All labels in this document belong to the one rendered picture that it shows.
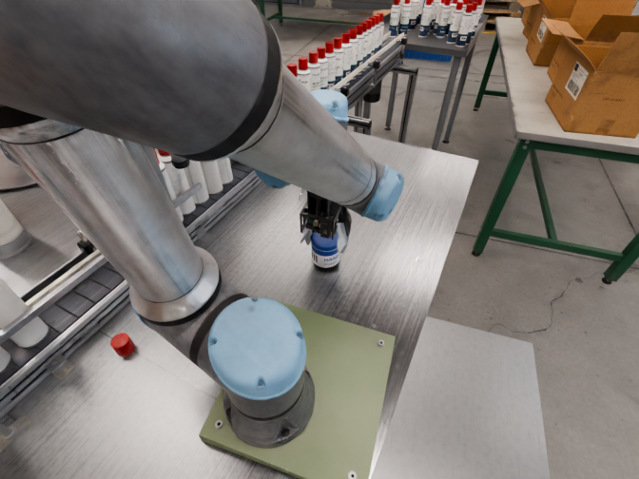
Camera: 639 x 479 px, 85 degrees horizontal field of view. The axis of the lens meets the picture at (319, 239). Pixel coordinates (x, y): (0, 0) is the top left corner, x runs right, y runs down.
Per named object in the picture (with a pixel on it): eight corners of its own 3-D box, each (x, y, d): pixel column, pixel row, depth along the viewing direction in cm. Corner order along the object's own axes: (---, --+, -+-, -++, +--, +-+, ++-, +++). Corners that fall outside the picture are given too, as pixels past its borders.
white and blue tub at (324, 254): (317, 244, 89) (316, 224, 84) (343, 251, 87) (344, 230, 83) (307, 264, 84) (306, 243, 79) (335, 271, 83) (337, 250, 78)
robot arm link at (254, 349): (270, 439, 47) (261, 408, 37) (200, 379, 52) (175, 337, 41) (321, 367, 53) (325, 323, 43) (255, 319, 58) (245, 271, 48)
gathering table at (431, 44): (384, 124, 322) (400, 6, 258) (454, 140, 301) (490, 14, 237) (354, 162, 275) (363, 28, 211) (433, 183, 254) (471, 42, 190)
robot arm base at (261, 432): (249, 344, 66) (242, 317, 58) (325, 370, 63) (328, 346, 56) (208, 428, 56) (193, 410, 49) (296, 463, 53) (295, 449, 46)
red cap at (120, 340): (117, 343, 70) (109, 335, 68) (135, 338, 71) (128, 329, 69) (115, 358, 68) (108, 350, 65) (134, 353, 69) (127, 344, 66)
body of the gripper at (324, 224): (299, 235, 73) (297, 186, 65) (312, 209, 79) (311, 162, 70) (334, 242, 71) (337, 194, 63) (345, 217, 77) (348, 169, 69)
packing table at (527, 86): (469, 106, 352) (495, 16, 298) (556, 117, 334) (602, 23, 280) (463, 258, 200) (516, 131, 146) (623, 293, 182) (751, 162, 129)
